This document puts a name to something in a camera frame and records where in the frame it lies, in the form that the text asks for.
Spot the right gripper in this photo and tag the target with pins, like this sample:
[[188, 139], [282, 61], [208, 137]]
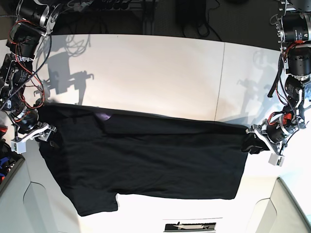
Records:
[[43, 132]]

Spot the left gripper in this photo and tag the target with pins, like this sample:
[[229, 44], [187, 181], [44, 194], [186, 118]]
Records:
[[273, 136]]

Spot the black graphic t-shirt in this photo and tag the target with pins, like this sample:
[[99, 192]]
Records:
[[94, 156]]

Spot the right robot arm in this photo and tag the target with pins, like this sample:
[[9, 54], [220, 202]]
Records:
[[35, 22]]

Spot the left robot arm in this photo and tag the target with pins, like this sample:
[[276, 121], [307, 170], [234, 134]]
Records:
[[293, 24]]

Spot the printed paper sheet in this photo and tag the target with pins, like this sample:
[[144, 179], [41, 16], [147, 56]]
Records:
[[203, 225]]

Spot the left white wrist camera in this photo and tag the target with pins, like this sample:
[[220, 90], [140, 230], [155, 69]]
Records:
[[276, 160]]

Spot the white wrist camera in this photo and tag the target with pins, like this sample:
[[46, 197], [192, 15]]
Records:
[[18, 146], [276, 160]]

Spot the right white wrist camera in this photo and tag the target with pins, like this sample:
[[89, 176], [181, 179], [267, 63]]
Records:
[[18, 146]]

